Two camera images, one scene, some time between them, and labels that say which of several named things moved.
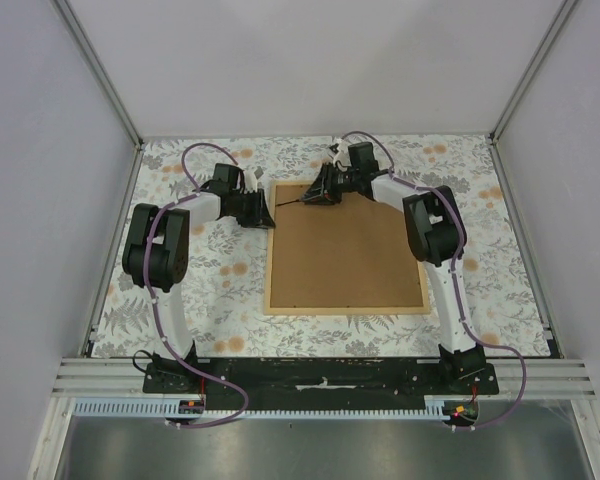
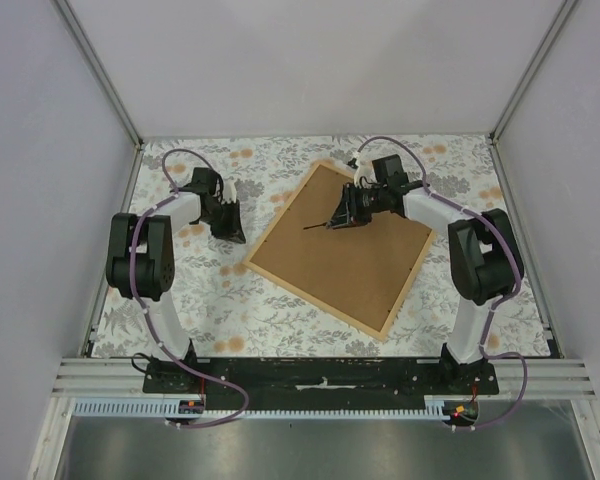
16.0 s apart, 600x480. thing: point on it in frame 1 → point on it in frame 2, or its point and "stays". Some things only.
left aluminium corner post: x=95 y=67 stays
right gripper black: x=321 y=192 → x=348 y=211
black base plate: x=320 y=384 stays
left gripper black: x=261 y=215 → x=233 y=231
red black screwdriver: x=297 y=200 → x=307 y=227
